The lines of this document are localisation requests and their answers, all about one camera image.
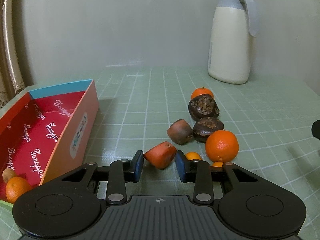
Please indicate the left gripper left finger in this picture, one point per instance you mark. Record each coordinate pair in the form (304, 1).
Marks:
(117, 174)

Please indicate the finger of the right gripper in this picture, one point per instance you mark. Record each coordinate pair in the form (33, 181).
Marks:
(315, 129)

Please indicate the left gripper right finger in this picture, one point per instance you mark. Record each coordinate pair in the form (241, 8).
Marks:
(201, 174)

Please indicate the small kumquat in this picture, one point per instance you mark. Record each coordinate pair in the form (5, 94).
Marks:
(193, 156)
(217, 164)

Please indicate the red strawberry-like fruit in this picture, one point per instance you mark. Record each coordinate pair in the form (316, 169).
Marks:
(161, 155)

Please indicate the dark red round fruit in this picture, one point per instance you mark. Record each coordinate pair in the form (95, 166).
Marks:
(180, 132)

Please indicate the dark mangosteen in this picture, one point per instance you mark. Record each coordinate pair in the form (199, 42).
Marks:
(205, 127)
(203, 106)

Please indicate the large front orange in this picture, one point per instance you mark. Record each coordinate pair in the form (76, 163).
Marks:
(15, 187)

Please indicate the brown kiwi fruit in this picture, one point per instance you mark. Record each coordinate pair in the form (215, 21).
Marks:
(8, 174)

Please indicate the colourful cardboard box tray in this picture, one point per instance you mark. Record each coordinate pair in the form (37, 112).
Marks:
(44, 134)

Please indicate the white thermos jug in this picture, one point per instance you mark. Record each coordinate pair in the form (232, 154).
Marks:
(234, 27)

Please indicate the beige satin curtain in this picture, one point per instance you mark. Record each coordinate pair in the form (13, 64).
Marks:
(11, 78)

